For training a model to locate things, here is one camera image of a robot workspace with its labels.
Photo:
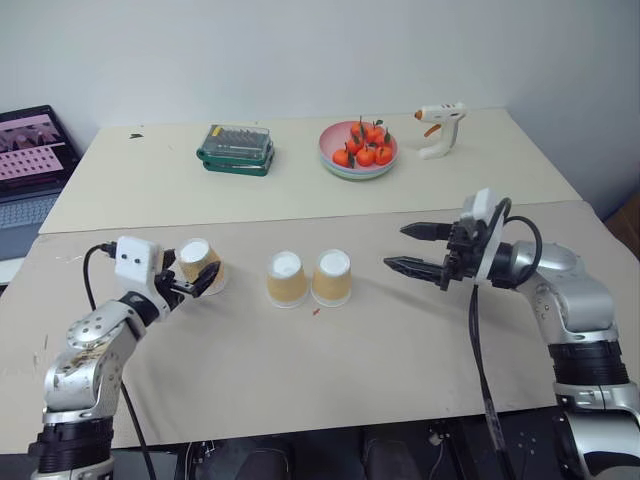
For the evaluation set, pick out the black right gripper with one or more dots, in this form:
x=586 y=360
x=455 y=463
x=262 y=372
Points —
x=462 y=255

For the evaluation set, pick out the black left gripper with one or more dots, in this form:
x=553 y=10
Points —
x=172 y=291

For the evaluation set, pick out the brown paper cup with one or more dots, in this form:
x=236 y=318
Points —
x=195 y=260
x=286 y=285
x=332 y=282

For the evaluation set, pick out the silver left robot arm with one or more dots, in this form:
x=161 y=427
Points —
x=95 y=360

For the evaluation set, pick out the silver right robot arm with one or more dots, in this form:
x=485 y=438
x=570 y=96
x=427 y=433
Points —
x=575 y=300

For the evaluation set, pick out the pale green plastic plate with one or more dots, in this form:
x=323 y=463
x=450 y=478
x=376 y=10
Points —
x=357 y=174

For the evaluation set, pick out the green clear-lid screwdriver box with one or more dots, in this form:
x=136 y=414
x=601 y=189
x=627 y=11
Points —
x=240 y=169
x=235 y=142

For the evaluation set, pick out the white hot glue gun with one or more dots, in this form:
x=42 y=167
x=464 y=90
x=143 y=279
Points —
x=440 y=130

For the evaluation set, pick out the pink plastic plate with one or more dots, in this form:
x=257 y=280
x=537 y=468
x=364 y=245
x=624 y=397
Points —
x=332 y=142

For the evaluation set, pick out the small white connector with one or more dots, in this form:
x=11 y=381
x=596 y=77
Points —
x=436 y=439

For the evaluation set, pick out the open laptop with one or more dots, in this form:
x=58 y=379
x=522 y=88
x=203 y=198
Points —
x=25 y=165

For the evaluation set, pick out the brown cardboard box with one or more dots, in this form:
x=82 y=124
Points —
x=627 y=217

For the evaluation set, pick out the dark rounded shape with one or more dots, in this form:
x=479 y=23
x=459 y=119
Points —
x=390 y=460
x=267 y=462

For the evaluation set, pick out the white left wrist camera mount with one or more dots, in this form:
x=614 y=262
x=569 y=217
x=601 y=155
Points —
x=134 y=260

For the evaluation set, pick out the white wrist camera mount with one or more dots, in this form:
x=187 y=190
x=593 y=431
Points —
x=134 y=260
x=481 y=202

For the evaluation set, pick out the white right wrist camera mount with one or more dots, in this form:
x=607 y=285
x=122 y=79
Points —
x=481 y=202

